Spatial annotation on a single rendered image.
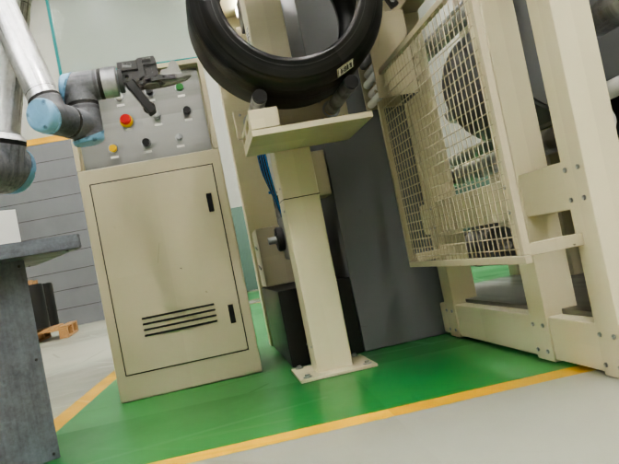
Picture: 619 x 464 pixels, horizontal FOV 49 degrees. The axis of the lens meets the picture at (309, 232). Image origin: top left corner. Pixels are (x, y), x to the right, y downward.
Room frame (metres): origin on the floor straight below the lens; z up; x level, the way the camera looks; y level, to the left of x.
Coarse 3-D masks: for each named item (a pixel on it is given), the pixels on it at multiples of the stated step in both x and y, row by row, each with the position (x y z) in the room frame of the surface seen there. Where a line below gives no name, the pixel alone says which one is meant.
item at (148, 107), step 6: (126, 84) 1.97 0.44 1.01; (132, 84) 1.97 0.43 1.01; (132, 90) 1.97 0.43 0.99; (138, 90) 1.98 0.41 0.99; (138, 96) 1.98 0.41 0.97; (144, 96) 1.98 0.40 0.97; (144, 102) 1.98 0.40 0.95; (150, 102) 1.98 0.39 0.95; (144, 108) 1.99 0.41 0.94; (150, 108) 1.98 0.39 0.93; (150, 114) 2.00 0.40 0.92
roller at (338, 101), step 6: (348, 78) 2.01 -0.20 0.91; (354, 78) 2.01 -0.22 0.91; (342, 84) 2.04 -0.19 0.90; (348, 84) 2.01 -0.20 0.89; (354, 84) 2.01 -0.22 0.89; (336, 90) 2.13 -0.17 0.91; (342, 90) 2.06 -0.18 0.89; (348, 90) 2.03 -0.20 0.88; (336, 96) 2.14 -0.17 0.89; (342, 96) 2.10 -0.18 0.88; (348, 96) 2.10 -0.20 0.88; (330, 102) 2.24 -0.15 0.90; (336, 102) 2.19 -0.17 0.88; (342, 102) 2.17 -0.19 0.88; (330, 108) 2.27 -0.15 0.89; (336, 108) 2.25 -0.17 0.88; (330, 114) 2.34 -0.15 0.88
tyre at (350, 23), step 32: (192, 0) 1.93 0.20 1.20; (352, 0) 2.25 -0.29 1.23; (192, 32) 2.00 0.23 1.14; (224, 32) 1.92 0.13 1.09; (352, 32) 1.97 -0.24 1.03; (224, 64) 1.95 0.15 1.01; (256, 64) 1.93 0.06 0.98; (288, 64) 1.94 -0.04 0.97; (320, 64) 1.96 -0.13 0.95; (288, 96) 2.01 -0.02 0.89; (320, 96) 2.10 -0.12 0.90
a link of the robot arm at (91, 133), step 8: (72, 104) 1.92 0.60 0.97; (80, 104) 1.92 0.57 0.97; (88, 104) 1.93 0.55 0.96; (96, 104) 1.95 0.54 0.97; (88, 112) 1.92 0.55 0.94; (96, 112) 1.94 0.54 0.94; (88, 120) 1.91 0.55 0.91; (96, 120) 1.94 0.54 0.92; (88, 128) 1.91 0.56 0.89; (96, 128) 1.93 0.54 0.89; (80, 136) 1.91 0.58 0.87; (88, 136) 1.91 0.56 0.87; (96, 136) 1.93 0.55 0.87; (104, 136) 1.97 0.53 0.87; (80, 144) 1.93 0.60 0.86; (88, 144) 1.96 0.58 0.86; (96, 144) 1.98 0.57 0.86
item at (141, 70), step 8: (152, 56) 1.97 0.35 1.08; (120, 64) 1.97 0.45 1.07; (128, 64) 1.98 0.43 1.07; (136, 64) 1.98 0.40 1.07; (144, 64) 1.98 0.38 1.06; (152, 64) 1.98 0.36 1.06; (120, 72) 1.96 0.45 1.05; (128, 72) 1.98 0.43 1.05; (136, 72) 1.98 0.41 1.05; (144, 72) 1.97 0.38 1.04; (152, 72) 1.98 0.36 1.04; (120, 80) 1.95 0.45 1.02; (128, 80) 1.98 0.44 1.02; (136, 80) 1.98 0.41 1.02; (144, 80) 1.96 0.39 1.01; (120, 88) 1.97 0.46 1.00; (144, 88) 2.01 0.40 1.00; (152, 88) 2.03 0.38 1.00
